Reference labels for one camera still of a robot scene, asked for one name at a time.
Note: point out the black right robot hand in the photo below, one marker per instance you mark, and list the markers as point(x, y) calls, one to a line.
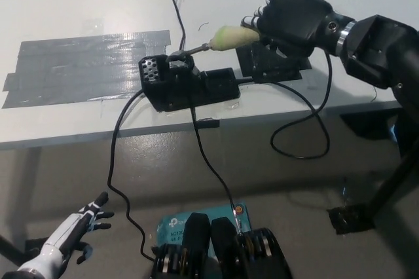
point(294, 20)

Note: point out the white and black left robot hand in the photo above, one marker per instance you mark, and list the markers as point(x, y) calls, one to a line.
point(72, 230)

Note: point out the black soldering station base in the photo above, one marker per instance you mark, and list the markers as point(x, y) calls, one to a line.
point(203, 89)

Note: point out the black square tape patch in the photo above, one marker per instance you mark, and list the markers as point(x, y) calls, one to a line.
point(294, 72)

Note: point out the grey table leg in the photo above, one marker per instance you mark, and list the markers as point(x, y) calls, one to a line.
point(32, 180)

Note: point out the teal router box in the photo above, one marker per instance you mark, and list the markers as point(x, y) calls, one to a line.
point(173, 226)

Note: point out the small black tape strip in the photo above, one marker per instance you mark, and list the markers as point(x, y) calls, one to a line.
point(207, 124)

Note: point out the black stand pole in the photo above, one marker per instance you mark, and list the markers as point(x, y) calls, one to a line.
point(393, 180)

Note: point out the large grey duct tape patch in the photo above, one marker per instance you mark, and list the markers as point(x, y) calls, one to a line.
point(78, 67)

